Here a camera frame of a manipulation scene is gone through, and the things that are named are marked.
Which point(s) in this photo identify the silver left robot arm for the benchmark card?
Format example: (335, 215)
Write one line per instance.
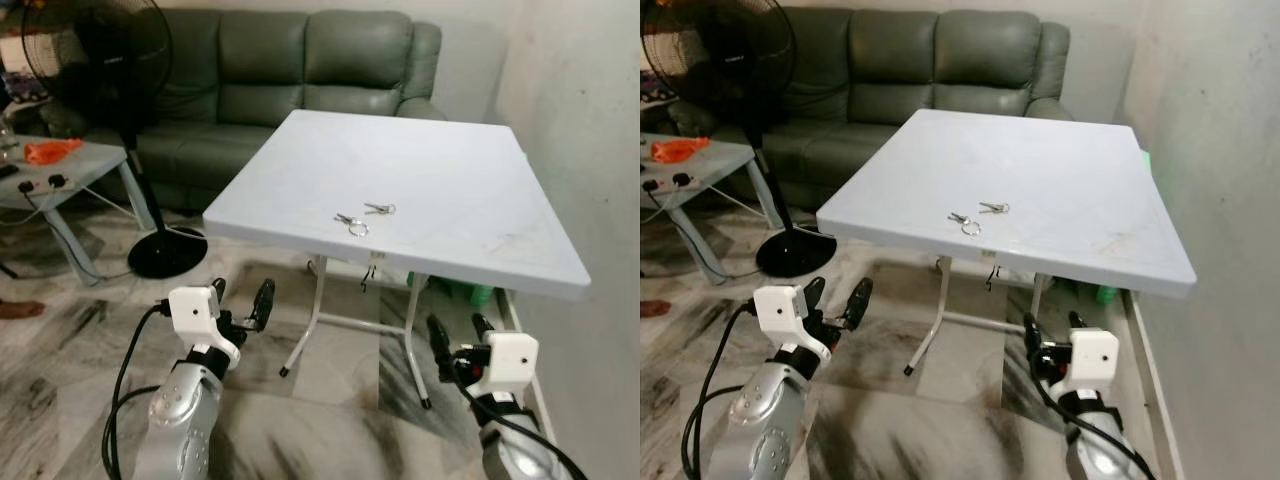
(180, 410)
(765, 415)

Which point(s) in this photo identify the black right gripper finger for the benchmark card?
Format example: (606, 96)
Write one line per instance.
(1032, 338)
(1076, 321)
(484, 327)
(439, 345)

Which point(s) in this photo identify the orange crumpled bag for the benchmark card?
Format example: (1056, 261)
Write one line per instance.
(50, 151)
(678, 150)

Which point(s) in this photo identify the white folding table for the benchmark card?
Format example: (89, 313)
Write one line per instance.
(1010, 190)
(400, 190)

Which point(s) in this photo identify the black standing fan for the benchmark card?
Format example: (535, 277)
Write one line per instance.
(95, 50)
(720, 50)

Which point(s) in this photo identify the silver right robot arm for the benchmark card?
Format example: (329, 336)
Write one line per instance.
(515, 450)
(1100, 450)

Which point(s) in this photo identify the green leather sofa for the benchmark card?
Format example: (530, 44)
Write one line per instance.
(260, 60)
(900, 60)

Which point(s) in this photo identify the grey low coffee table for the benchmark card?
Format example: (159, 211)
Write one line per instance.
(730, 158)
(90, 160)

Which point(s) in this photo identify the brown sandal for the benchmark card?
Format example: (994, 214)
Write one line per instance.
(654, 308)
(18, 309)

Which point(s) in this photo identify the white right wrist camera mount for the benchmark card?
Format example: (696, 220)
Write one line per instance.
(510, 358)
(1092, 355)

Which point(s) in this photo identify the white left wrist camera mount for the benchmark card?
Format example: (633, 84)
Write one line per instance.
(778, 310)
(192, 310)

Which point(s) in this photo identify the green plastic object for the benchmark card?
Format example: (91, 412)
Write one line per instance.
(470, 292)
(1106, 294)

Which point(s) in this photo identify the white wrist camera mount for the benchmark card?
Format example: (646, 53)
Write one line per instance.
(778, 310)
(510, 358)
(1092, 355)
(192, 310)

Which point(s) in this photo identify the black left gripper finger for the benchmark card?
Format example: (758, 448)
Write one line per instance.
(860, 302)
(219, 289)
(264, 304)
(816, 292)

